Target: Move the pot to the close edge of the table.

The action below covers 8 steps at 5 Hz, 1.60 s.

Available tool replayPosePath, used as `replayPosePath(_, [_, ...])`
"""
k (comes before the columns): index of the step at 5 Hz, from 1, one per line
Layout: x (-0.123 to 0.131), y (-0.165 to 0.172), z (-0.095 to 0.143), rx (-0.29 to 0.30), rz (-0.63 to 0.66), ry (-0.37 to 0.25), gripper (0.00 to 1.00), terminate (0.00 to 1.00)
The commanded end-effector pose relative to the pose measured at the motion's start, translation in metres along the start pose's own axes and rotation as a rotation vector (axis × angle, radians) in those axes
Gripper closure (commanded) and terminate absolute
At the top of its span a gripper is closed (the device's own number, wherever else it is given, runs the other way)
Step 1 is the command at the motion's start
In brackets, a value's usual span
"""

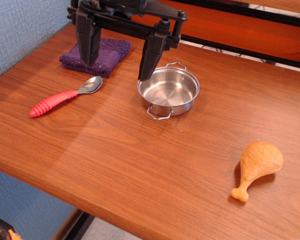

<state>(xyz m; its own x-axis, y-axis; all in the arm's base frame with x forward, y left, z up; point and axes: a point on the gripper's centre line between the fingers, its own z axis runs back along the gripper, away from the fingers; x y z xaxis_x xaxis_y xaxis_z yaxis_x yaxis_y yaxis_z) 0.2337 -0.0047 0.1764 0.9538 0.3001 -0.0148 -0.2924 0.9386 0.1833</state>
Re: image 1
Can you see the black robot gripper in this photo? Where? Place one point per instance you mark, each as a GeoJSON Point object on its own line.
{"type": "Point", "coordinates": [158, 23]}

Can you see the small stainless steel pan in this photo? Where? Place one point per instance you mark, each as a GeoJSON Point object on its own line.
{"type": "Point", "coordinates": [170, 91]}

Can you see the purple folded cloth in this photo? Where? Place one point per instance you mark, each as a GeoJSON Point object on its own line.
{"type": "Point", "coordinates": [111, 52]}

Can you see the orange toy chicken drumstick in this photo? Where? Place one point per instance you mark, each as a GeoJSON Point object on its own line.
{"type": "Point", "coordinates": [258, 159]}

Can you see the orange object at floor corner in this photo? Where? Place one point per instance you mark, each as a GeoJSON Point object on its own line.
{"type": "Point", "coordinates": [7, 232]}

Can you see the red-handled metal spoon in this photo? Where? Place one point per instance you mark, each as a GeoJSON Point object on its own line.
{"type": "Point", "coordinates": [88, 87]}

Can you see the orange panel with black frame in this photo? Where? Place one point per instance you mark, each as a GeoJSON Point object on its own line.
{"type": "Point", "coordinates": [265, 29]}

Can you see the black table leg frame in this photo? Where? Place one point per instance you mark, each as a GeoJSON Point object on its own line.
{"type": "Point", "coordinates": [74, 226]}

